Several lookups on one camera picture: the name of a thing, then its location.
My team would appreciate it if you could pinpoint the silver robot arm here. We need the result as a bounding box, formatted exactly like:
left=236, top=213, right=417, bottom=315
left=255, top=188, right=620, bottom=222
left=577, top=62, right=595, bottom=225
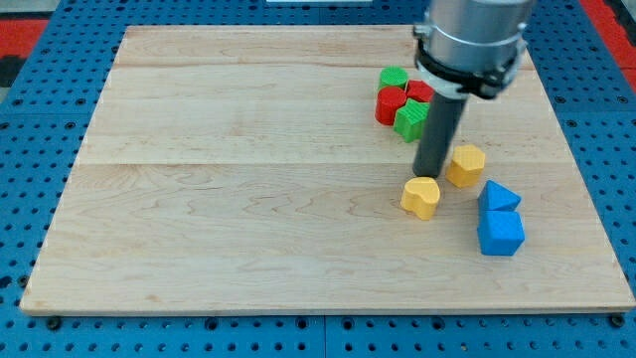
left=412, top=0, right=536, bottom=99

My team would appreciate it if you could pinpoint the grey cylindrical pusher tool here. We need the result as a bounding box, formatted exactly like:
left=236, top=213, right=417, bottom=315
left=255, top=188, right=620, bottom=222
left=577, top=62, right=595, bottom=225
left=412, top=92, right=468, bottom=178

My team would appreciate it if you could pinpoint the red cylinder block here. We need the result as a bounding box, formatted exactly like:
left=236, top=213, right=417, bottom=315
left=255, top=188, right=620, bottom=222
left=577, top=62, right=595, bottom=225
left=375, top=86, right=406, bottom=125

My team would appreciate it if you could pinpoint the green cylinder block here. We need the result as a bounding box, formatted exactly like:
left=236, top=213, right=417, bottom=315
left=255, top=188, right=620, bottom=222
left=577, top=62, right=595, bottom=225
left=378, top=67, right=409, bottom=90

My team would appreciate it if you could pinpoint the green star block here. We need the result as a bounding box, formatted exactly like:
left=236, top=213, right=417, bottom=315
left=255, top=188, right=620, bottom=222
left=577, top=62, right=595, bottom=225
left=394, top=98, right=429, bottom=143

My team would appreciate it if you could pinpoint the yellow heart block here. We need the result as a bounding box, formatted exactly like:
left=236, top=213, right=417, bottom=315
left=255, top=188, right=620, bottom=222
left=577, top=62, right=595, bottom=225
left=400, top=177, right=441, bottom=221

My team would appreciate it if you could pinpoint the yellow hexagon block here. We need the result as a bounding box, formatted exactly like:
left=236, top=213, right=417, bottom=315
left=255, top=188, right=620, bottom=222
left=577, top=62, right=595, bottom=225
left=445, top=144, right=486, bottom=188

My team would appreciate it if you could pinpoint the blue cube block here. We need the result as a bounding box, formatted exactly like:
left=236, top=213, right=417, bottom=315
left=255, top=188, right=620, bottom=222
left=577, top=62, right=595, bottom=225
left=477, top=211, right=525, bottom=257

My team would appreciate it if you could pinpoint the wooden board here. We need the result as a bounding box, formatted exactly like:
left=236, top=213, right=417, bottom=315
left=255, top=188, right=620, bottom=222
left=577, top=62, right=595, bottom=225
left=20, top=26, right=635, bottom=316

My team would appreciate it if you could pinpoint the red flat block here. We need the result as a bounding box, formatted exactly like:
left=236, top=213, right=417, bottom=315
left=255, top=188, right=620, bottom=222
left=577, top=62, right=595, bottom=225
left=405, top=80, right=434, bottom=102

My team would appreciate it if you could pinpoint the blue triangle block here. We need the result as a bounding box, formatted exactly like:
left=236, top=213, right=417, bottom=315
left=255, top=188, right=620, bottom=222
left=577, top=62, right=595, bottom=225
left=478, top=180, right=522, bottom=211

